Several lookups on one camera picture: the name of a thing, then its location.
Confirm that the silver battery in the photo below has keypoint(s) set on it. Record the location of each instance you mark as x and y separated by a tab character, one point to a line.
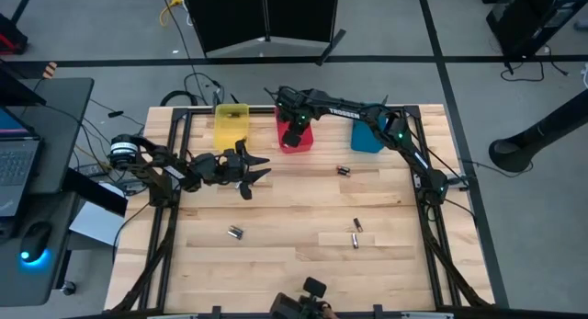
234	235
354	241

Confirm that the black monitor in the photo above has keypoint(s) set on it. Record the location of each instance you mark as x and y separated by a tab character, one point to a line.
14	89

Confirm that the dark grey laptop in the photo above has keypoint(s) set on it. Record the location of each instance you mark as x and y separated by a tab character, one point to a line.
16	167

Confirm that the black computer mouse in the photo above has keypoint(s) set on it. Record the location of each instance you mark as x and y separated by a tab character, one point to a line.
36	238

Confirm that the black aluminium table frame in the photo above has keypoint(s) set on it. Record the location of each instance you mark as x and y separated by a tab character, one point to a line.
180	113

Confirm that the red black object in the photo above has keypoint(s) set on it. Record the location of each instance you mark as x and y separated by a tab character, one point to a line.
11	34

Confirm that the black equipment rack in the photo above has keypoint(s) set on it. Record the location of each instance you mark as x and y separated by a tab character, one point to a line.
528	15

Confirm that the white flat panel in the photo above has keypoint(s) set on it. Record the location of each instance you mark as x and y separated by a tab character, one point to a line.
94	224

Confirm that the black handheld camera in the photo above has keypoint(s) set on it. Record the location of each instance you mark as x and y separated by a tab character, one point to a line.
314	287

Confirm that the black folding screen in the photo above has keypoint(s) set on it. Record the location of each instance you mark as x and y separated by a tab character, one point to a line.
229	15

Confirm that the red plastic bin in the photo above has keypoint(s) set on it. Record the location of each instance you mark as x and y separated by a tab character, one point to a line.
307	144

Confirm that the person's hand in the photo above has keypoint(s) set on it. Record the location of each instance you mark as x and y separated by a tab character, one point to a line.
328	313

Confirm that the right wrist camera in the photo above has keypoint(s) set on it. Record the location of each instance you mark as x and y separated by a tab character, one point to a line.
291	139

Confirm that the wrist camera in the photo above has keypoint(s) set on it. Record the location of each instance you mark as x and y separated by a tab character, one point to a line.
245	191
291	139

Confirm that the black copper Duracell battery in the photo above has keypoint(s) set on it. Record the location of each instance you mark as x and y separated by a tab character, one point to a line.
233	114

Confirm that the yellow plastic bin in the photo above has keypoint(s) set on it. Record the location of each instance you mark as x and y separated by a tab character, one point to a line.
227	130

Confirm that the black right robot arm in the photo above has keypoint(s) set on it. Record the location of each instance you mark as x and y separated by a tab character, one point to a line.
406	142

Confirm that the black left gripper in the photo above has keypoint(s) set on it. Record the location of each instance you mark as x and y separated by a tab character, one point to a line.
218	169

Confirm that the orange black striped item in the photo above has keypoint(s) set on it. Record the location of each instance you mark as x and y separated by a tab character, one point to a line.
49	70

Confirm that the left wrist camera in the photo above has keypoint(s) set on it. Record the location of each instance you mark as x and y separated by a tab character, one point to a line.
245	191

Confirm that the blue plastic bin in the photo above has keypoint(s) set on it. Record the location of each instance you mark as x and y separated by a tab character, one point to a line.
365	140

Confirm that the black round post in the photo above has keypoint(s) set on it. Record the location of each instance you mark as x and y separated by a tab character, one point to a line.
551	126

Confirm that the black caster wheel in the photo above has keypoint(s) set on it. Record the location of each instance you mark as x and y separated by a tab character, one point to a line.
68	288

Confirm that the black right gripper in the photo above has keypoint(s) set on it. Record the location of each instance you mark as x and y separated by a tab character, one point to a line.
298	105

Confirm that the black flat bar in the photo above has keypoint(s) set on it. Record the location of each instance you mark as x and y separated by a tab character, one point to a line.
92	190

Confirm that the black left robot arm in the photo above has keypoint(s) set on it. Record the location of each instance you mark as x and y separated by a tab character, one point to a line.
172	172

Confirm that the black desk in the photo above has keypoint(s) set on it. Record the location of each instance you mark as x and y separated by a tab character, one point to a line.
64	126

